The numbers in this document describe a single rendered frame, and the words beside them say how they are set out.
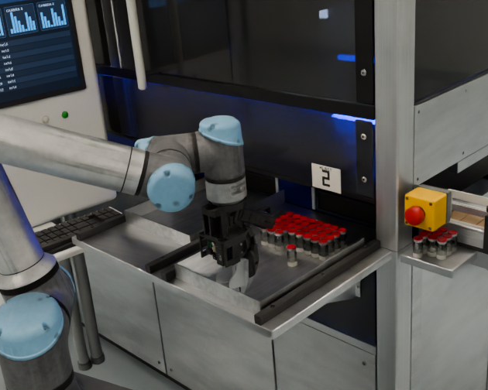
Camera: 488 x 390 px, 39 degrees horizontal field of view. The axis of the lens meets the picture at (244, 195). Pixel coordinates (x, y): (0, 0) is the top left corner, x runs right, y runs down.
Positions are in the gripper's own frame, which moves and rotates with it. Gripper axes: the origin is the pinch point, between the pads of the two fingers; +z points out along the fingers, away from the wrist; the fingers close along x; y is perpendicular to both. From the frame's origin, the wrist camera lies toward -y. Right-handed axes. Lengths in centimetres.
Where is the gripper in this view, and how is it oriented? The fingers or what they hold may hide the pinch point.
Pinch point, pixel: (243, 286)
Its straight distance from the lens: 138.4
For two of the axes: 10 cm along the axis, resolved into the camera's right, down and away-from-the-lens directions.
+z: 0.8, 9.2, 3.8
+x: 7.1, 2.2, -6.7
